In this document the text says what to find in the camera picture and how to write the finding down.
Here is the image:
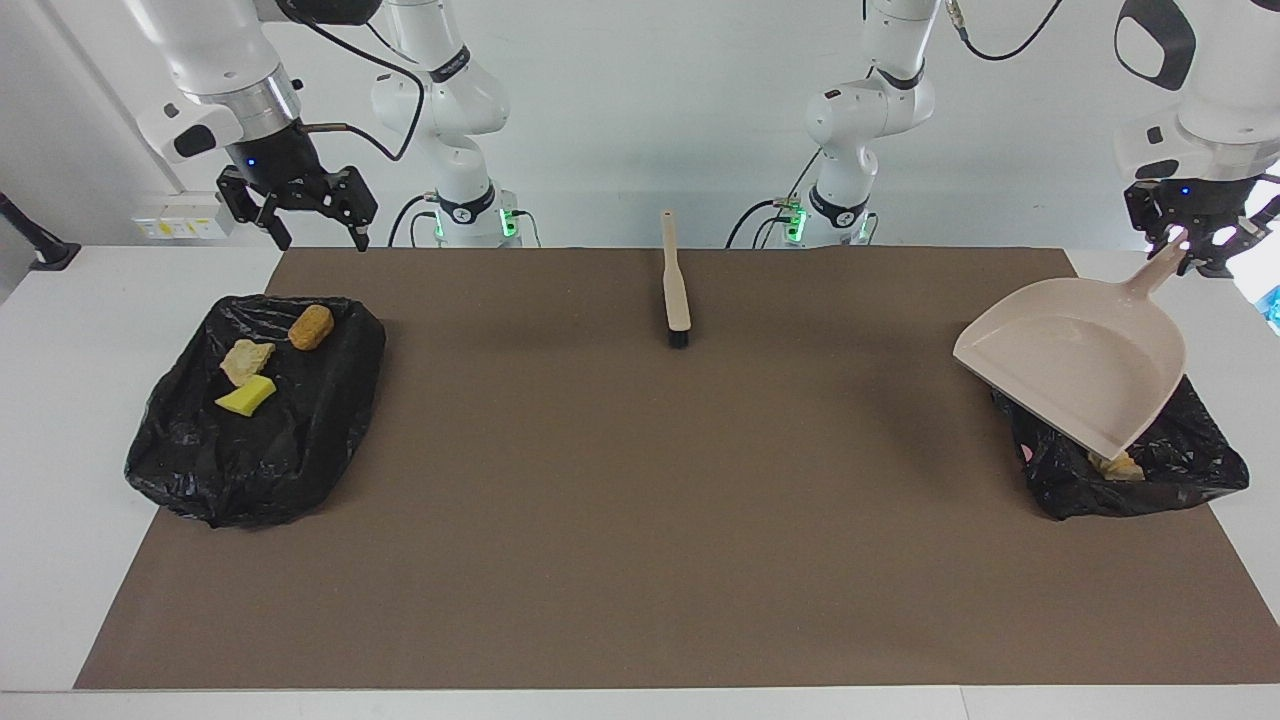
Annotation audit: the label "small curved yellow sponge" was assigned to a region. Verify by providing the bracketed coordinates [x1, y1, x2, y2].
[214, 374, 278, 418]

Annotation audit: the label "black clamp stand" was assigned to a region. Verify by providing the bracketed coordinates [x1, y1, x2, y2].
[0, 190, 83, 272]

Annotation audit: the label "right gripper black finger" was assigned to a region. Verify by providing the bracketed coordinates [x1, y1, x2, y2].
[320, 165, 380, 252]
[216, 166, 293, 252]

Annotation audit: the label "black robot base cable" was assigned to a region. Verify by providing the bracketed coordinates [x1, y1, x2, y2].
[727, 150, 821, 249]
[388, 193, 433, 248]

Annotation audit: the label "black bag lined bin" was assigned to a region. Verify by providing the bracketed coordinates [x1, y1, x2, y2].
[124, 294, 387, 529]

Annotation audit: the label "beige plastic dustpan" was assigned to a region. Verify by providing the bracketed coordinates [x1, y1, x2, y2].
[951, 228, 1192, 460]

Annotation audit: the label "rounded beige foam chunk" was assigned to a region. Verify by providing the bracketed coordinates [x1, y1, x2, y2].
[1088, 450, 1147, 484]

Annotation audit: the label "large brown table mat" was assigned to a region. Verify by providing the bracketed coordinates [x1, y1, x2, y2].
[72, 247, 1280, 691]

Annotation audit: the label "grey-beige foam rock chunk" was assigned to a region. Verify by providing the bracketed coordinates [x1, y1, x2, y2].
[219, 339, 276, 388]

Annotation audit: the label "white wall socket box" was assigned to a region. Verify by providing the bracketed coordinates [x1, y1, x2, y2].
[132, 191, 239, 241]

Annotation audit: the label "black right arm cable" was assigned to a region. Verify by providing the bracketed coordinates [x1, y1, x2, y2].
[290, 0, 427, 163]

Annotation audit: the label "brown cork piece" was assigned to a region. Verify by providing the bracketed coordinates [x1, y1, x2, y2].
[288, 304, 336, 352]

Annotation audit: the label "beige hand brush black bristles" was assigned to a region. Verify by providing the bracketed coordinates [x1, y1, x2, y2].
[660, 208, 693, 350]

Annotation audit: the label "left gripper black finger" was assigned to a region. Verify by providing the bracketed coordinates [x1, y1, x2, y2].
[1190, 222, 1263, 280]
[1138, 212, 1189, 263]

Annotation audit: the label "black bag bin pink spot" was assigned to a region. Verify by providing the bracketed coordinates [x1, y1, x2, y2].
[990, 375, 1251, 521]

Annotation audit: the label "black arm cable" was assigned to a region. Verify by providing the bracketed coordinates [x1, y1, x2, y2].
[290, 0, 427, 163]
[945, 0, 1067, 63]

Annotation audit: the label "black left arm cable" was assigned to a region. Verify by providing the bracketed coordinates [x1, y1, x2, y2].
[945, 0, 1067, 63]

